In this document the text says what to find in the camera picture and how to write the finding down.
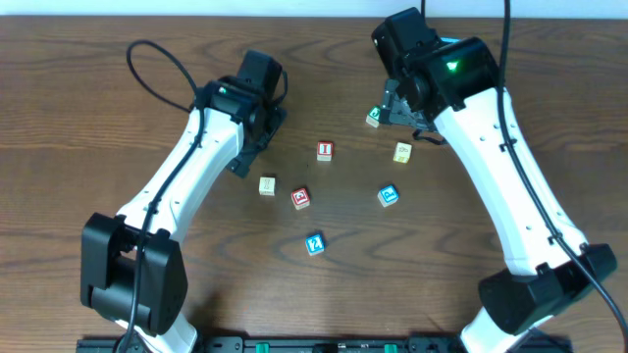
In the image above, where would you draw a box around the yellow picture wooden block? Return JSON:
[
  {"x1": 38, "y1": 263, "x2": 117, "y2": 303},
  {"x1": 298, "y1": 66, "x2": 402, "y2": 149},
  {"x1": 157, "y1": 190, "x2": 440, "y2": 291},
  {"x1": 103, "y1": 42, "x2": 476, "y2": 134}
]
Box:
[{"x1": 393, "y1": 142, "x2": 412, "y2": 164}]

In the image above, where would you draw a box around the red letter I block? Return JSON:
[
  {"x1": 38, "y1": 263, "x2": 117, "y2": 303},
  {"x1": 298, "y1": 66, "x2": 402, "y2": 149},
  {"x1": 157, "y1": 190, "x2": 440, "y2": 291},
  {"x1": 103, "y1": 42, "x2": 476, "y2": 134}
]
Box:
[{"x1": 316, "y1": 141, "x2": 334, "y2": 162}]

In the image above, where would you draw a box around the blue number 2 block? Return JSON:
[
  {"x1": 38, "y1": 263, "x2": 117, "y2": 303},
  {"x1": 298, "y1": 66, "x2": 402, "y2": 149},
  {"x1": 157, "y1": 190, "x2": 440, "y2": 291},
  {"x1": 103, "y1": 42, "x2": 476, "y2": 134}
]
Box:
[{"x1": 305, "y1": 233, "x2": 325, "y2": 256}]

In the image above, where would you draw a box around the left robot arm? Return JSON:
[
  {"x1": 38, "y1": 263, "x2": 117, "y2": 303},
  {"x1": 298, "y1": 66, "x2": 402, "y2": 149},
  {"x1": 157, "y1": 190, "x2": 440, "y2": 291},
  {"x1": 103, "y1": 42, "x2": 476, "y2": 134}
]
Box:
[{"x1": 77, "y1": 50, "x2": 288, "y2": 352}]

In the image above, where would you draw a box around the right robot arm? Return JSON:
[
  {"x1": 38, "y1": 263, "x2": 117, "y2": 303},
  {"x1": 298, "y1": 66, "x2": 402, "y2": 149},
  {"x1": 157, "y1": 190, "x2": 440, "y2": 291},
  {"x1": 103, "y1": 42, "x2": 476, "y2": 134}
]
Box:
[{"x1": 371, "y1": 7, "x2": 617, "y2": 352}]

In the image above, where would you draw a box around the green letter J block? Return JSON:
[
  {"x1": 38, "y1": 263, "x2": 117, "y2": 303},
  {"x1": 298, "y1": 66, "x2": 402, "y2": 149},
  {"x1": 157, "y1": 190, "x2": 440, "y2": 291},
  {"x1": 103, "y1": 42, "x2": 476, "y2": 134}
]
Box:
[{"x1": 365, "y1": 106, "x2": 381, "y2": 128}]

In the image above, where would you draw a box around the plain cream wooden block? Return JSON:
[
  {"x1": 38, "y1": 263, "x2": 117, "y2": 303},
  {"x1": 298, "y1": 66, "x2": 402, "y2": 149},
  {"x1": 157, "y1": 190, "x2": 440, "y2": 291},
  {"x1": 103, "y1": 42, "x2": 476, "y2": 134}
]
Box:
[{"x1": 258, "y1": 176, "x2": 276, "y2": 196}]

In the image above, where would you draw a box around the red letter C block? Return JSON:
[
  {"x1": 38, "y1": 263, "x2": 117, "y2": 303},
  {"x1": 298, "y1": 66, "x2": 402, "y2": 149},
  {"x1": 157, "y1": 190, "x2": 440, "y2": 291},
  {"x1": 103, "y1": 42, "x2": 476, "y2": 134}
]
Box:
[{"x1": 290, "y1": 187, "x2": 311, "y2": 210}]

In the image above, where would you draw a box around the blue letter P block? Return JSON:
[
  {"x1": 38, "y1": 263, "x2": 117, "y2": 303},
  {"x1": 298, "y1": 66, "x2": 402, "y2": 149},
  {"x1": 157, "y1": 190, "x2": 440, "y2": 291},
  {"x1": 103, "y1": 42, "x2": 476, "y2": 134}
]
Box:
[{"x1": 377, "y1": 184, "x2": 399, "y2": 207}]

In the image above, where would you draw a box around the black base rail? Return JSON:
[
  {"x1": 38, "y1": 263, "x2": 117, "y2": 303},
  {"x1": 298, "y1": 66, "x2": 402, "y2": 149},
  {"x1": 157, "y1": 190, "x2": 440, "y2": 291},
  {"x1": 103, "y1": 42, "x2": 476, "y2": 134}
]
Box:
[{"x1": 76, "y1": 334, "x2": 575, "y2": 353}]

